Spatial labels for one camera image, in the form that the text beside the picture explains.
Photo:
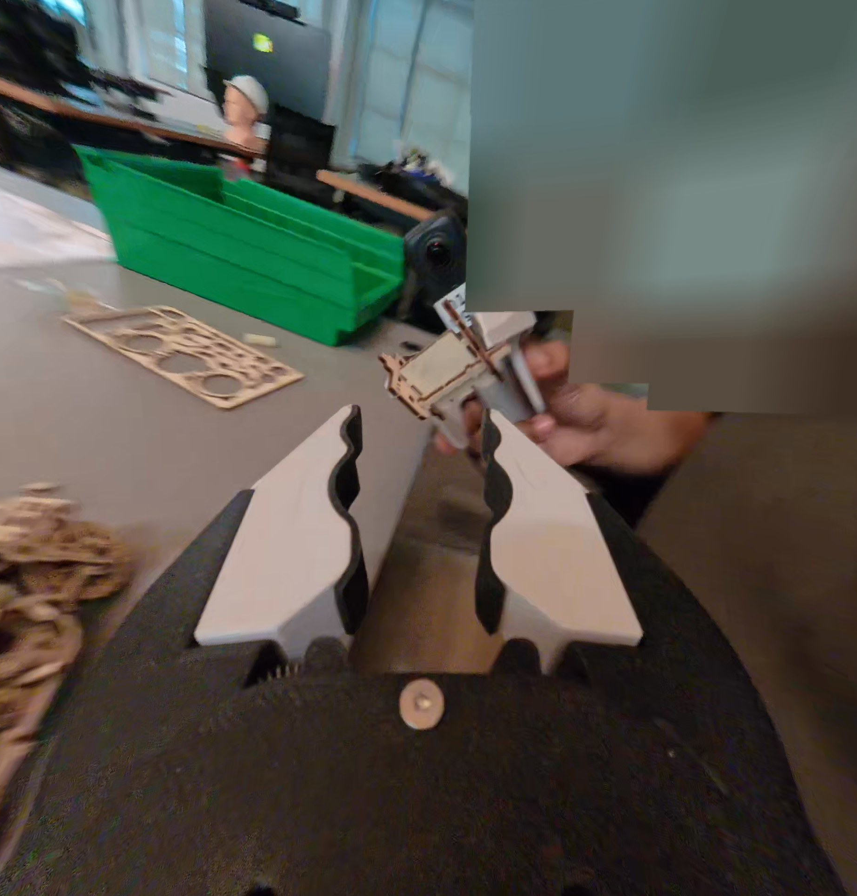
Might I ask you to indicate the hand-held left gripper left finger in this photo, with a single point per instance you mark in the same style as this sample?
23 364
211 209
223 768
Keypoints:
281 560

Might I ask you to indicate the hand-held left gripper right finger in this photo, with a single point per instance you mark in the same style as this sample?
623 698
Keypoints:
561 567

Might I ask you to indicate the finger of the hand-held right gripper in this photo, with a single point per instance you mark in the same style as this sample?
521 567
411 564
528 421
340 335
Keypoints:
502 325
456 420

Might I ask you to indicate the wooden slatted model part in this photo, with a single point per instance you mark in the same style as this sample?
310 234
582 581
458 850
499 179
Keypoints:
435 371

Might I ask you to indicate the grey desk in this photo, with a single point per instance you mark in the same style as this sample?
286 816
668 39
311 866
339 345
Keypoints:
155 455

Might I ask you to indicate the person's right hand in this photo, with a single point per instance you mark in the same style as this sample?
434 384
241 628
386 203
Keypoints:
596 427

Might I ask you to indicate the black bag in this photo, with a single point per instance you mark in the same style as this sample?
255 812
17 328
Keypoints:
414 178

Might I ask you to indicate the wooden sheet with round holes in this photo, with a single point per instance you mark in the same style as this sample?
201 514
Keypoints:
267 369

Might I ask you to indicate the small wooden dowel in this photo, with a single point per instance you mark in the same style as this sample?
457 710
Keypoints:
260 340

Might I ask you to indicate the mannequin head with white cap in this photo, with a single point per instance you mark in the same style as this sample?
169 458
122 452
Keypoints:
246 105

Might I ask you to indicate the black monitor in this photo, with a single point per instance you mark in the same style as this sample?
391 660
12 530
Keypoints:
274 70

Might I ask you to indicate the pile of wooden scraps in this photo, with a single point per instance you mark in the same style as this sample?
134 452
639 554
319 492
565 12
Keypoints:
36 574

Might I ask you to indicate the long wooden top table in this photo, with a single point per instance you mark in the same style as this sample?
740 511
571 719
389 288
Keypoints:
120 122

